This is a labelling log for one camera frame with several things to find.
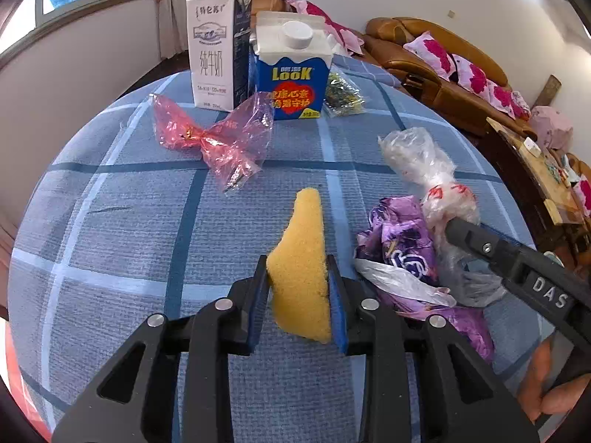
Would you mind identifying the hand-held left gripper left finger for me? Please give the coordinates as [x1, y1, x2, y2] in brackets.
[51, 258, 271, 443]

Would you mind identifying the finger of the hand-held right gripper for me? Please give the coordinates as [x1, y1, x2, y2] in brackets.
[443, 218, 536, 283]

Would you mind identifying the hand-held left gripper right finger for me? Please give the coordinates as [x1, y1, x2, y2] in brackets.
[325, 255, 541, 443]

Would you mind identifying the yellow sponge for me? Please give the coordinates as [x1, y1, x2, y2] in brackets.
[265, 188, 333, 344]

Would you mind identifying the clear plastic bag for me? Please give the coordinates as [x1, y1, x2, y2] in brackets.
[378, 127, 506, 308]

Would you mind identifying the person's right hand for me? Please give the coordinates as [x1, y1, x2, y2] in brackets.
[517, 332, 587, 420]

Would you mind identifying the dark wooden coffee table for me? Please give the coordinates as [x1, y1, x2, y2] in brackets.
[475, 117, 591, 259]

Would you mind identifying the purple wrapper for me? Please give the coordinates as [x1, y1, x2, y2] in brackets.
[355, 195, 495, 363]

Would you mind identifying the pink floral pillow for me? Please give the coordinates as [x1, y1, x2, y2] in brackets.
[505, 90, 532, 121]
[281, 0, 365, 56]
[573, 180, 591, 217]
[404, 31, 455, 72]
[450, 53, 490, 95]
[480, 78, 514, 111]

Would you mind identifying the tan leather armchair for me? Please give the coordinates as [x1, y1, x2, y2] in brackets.
[566, 152, 591, 185]

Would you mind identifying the pink covered object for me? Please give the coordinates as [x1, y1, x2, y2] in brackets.
[529, 105, 575, 151]

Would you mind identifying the blue checked tablecloth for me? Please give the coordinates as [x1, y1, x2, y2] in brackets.
[7, 53, 550, 443]

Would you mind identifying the pink plastic wrapper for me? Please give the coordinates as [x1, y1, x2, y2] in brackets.
[150, 92, 275, 193]

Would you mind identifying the brown wooden board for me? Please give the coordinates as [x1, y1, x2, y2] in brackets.
[536, 75, 561, 111]

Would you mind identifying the small clear packet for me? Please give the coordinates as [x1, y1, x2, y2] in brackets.
[321, 71, 370, 117]

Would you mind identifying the blue and white carton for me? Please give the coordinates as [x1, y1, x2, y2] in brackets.
[249, 10, 334, 121]

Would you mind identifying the white milk carton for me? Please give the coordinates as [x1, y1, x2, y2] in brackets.
[186, 0, 254, 112]

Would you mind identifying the pink curtain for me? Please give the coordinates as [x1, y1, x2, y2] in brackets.
[157, 0, 192, 61]

